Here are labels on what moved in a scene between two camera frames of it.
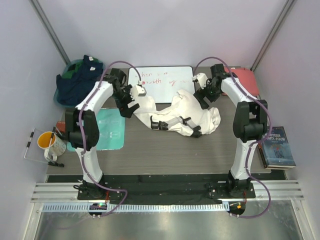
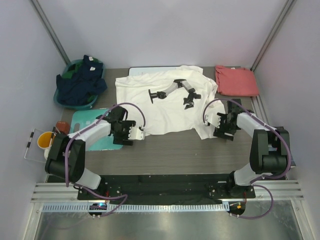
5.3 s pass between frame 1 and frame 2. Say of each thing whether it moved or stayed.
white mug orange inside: stayed
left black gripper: moved
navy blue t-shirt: stayed
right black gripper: moved
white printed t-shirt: moved
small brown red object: stayed
